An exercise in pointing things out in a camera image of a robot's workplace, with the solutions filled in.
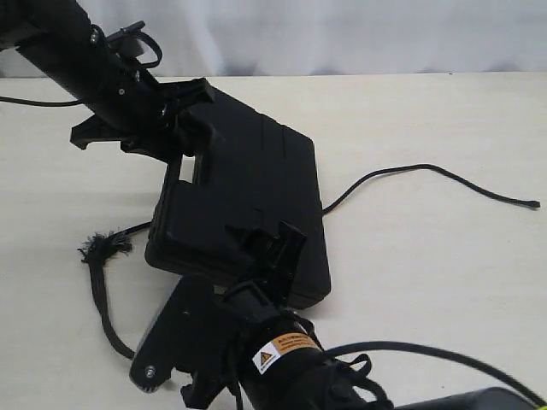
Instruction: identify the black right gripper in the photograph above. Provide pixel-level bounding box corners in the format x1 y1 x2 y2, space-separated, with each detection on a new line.
179 222 307 409

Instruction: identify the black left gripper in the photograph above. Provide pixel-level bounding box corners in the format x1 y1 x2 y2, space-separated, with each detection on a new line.
70 78 214 161

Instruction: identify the black plastic carrying case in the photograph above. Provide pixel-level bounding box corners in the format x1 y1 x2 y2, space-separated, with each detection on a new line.
144 91 331 309

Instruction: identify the black frayed cord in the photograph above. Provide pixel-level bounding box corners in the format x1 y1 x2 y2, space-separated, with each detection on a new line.
78 163 540 363

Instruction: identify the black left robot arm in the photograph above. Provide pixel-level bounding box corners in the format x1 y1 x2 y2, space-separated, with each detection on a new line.
1 1 215 162

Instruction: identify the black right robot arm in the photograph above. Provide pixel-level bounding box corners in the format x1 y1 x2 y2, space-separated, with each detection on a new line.
179 223 546 409

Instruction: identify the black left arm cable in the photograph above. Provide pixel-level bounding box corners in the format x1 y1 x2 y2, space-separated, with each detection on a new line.
0 96 80 107

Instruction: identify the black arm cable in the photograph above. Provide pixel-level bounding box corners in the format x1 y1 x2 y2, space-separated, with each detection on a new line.
324 341 547 407
0 96 80 107

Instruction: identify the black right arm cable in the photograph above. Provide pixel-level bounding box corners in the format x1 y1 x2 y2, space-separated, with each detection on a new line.
324 341 547 407

